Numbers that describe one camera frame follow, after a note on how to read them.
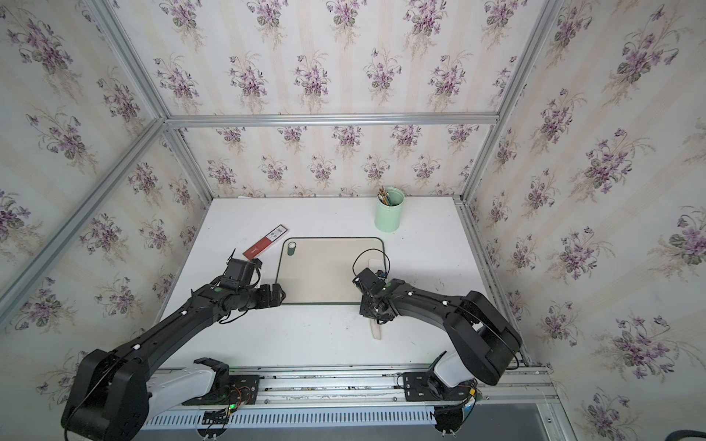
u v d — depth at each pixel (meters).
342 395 0.73
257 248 1.01
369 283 0.69
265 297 0.76
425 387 0.69
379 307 0.63
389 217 1.04
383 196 0.98
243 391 0.73
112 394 0.39
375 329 0.83
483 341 0.43
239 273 0.67
